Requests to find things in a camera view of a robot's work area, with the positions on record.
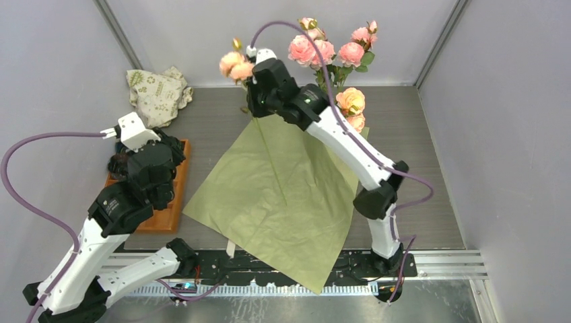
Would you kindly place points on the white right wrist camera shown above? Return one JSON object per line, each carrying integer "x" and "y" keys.
{"x": 257, "y": 56}

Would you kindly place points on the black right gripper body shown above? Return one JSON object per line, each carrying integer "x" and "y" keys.
{"x": 262, "y": 105}

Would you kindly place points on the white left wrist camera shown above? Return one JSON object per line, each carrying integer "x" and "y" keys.
{"x": 131, "y": 132}

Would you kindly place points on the green wrapping paper sheet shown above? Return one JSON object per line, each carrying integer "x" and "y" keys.
{"x": 301, "y": 238}

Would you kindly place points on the pink rose stem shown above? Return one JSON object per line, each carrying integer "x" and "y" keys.
{"x": 356, "y": 55}
{"x": 309, "y": 25}
{"x": 301, "y": 51}

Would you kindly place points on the peach rose stem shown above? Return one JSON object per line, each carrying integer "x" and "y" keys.
{"x": 245, "y": 89}
{"x": 352, "y": 103}

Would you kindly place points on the orange compartment tray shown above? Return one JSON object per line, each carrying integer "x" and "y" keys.
{"x": 152, "y": 221}

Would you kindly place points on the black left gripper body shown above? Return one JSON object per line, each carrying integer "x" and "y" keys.
{"x": 170, "y": 194}

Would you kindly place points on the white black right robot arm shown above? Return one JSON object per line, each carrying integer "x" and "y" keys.
{"x": 380, "y": 177}

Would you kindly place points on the beige satin ribbon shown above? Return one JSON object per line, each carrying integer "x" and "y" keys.
{"x": 230, "y": 249}

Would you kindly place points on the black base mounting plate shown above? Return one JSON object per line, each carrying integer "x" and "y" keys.
{"x": 352, "y": 268}

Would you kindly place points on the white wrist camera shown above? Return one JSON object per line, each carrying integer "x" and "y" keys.
{"x": 131, "y": 132}
{"x": 257, "y": 56}

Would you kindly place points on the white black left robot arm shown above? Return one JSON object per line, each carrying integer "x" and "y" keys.
{"x": 76, "y": 291}

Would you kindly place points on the crumpled printed cloth bag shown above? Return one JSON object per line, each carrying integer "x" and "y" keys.
{"x": 158, "y": 97}

